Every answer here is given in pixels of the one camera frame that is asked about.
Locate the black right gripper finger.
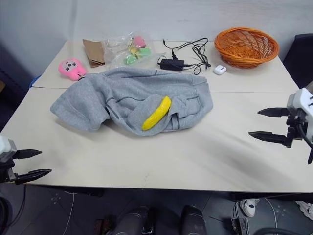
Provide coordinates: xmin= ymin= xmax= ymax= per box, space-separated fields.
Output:
xmin=248 ymin=131 xmax=293 ymax=149
xmin=257 ymin=107 xmax=290 ymax=118

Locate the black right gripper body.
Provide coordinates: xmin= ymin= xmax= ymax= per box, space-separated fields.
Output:
xmin=286 ymin=108 xmax=309 ymax=141

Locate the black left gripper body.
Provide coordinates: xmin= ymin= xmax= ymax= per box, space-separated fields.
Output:
xmin=0 ymin=156 xmax=19 ymax=184

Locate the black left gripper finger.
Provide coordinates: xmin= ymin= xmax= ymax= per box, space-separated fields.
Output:
xmin=14 ymin=168 xmax=52 ymax=185
xmin=15 ymin=149 xmax=43 ymax=160

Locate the orange wicker basket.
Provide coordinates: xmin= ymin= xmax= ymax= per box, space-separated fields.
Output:
xmin=214 ymin=27 xmax=280 ymax=70

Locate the black chair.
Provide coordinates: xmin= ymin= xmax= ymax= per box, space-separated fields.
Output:
xmin=283 ymin=33 xmax=313 ymax=89

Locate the blue object under table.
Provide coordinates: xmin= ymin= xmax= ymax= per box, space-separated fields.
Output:
xmin=29 ymin=74 xmax=41 ymax=88

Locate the white sneaker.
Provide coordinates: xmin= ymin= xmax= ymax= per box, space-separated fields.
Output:
xmin=239 ymin=198 xmax=260 ymax=218

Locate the white crumpled cloth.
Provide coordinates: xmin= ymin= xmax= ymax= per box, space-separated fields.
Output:
xmin=295 ymin=199 xmax=313 ymax=217

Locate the pink plush toy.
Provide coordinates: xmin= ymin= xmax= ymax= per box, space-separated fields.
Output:
xmin=58 ymin=58 xmax=88 ymax=82

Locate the dark rounded shape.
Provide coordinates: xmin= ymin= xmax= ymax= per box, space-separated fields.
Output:
xmin=179 ymin=205 xmax=209 ymax=235
xmin=111 ymin=205 xmax=154 ymax=235

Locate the black power adapter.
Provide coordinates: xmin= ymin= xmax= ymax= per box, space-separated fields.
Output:
xmin=157 ymin=58 xmax=185 ymax=72

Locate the yellow toy banana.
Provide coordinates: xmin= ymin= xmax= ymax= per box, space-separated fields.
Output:
xmin=141 ymin=95 xmax=172 ymax=131

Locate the brown paper bag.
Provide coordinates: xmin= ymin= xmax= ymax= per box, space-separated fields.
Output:
xmin=82 ymin=39 xmax=106 ymax=69

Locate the grey zip hoodie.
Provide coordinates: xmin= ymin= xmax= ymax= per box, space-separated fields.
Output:
xmin=50 ymin=67 xmax=214 ymax=137

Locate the clear plastic bag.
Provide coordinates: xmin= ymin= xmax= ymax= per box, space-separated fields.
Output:
xmin=102 ymin=31 xmax=166 ymax=72

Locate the pink foam block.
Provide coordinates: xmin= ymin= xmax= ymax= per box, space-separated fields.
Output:
xmin=133 ymin=36 xmax=147 ymax=48

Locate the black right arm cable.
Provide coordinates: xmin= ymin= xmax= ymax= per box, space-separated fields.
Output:
xmin=296 ymin=121 xmax=313 ymax=165

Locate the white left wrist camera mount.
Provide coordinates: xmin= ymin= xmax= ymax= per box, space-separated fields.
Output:
xmin=0 ymin=135 xmax=18 ymax=163

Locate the thin white floor cable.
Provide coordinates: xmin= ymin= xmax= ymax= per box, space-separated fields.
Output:
xmin=64 ymin=190 xmax=75 ymax=235
xmin=265 ymin=197 xmax=279 ymax=230

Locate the black power cord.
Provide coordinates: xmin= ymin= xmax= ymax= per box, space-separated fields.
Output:
xmin=182 ymin=44 xmax=212 ymax=76

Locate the black adapter cable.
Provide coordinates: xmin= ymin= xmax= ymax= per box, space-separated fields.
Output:
xmin=162 ymin=37 xmax=209 ymax=60

